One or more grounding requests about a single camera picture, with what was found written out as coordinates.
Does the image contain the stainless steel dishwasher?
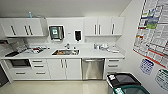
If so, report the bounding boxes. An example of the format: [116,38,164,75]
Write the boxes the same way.
[81,58,106,81]

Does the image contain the steel kitchen sink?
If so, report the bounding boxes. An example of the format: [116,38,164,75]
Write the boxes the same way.
[51,48,81,57]

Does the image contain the chrome sink faucet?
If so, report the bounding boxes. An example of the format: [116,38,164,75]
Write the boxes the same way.
[64,43,72,50]

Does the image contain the stack of white plates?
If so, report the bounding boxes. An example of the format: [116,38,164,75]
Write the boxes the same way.
[100,43,111,51]

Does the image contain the steel paper towel dispenser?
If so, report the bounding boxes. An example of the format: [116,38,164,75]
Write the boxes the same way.
[48,25,65,42]

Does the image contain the white double-door base cabinet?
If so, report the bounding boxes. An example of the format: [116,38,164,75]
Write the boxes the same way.
[47,58,83,81]

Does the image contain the blue spray bottle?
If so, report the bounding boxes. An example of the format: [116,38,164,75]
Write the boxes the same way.
[27,11,34,19]

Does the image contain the black built-in microwave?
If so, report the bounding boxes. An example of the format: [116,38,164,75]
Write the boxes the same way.
[9,58,32,68]

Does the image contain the white wall cabinet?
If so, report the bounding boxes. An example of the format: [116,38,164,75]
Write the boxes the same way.
[0,17,48,38]
[83,16,125,37]

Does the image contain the small wall poster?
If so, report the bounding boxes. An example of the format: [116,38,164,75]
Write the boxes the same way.
[154,67,168,93]
[138,57,155,76]

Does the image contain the large wall poster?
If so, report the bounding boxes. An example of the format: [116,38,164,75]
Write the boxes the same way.
[132,0,168,69]

